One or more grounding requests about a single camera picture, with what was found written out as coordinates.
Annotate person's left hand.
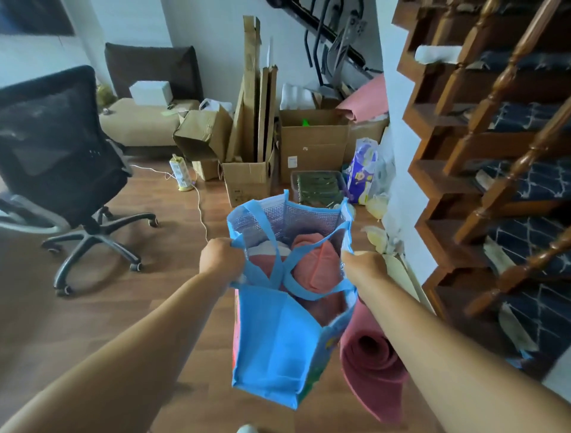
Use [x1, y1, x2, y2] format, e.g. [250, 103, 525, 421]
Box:
[199, 237, 247, 286]

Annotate open low cardboard box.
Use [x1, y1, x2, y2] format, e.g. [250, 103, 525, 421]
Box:
[221, 151, 280, 209]

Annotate tiny cardboard box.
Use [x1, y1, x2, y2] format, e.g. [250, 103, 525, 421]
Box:
[192, 159, 220, 182]

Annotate large open cardboard box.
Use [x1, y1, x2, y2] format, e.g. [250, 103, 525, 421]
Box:
[280, 109, 352, 184]

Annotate white foam packing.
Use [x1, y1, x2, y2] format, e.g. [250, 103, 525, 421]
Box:
[280, 82, 316, 111]

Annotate person's left forearm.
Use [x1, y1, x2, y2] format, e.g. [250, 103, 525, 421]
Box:
[0, 272, 233, 433]

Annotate pink foam sheet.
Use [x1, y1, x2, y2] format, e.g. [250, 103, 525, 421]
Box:
[337, 73, 389, 124]

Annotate black office chair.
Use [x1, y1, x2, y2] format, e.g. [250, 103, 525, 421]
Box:
[0, 65, 159, 298]

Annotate light blue printed tote bag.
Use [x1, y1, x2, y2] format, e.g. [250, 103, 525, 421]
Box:
[226, 189, 357, 410]

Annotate red-brown folded cloth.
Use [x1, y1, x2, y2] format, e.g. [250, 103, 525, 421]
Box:
[249, 231, 349, 327]

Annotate crumpled tilted cardboard box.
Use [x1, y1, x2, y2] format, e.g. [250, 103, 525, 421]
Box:
[172, 106, 234, 163]

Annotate white plastic bag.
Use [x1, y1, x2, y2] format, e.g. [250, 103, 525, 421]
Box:
[199, 98, 234, 115]

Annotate person's right forearm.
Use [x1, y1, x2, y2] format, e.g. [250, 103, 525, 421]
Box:
[356, 272, 571, 433]

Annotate dark patterned stair carpets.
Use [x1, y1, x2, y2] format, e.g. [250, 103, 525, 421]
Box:
[463, 49, 571, 357]

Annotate yellowish plastic bag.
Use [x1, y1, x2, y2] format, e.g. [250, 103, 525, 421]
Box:
[365, 194, 390, 220]

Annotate tall flat cardboard box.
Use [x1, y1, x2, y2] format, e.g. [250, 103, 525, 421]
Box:
[225, 15, 262, 164]

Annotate pink yoga mat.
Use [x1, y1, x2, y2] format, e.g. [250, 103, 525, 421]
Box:
[340, 299, 409, 425]

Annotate flat cardboard panels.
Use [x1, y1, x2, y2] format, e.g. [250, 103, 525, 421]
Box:
[257, 65, 279, 164]

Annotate white power strip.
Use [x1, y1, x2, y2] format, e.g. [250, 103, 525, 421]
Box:
[169, 153, 195, 192]

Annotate white cable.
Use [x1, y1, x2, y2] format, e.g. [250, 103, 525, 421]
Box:
[129, 164, 209, 244]

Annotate white box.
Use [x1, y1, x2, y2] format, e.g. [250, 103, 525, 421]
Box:
[129, 80, 174, 107]

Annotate white folded cloth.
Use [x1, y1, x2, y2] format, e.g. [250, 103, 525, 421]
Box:
[246, 240, 293, 261]

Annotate white paper sheet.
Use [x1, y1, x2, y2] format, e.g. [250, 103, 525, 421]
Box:
[415, 44, 463, 67]

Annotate person's right hand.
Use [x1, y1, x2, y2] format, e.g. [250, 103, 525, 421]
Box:
[340, 250, 389, 304]

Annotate plain cardboard box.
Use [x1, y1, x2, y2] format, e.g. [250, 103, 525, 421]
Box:
[343, 117, 389, 162]

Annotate green slatted folding stool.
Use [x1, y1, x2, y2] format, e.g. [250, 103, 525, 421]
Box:
[290, 170, 350, 211]

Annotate brown sofa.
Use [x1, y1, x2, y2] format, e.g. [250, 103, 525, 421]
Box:
[99, 43, 202, 148]

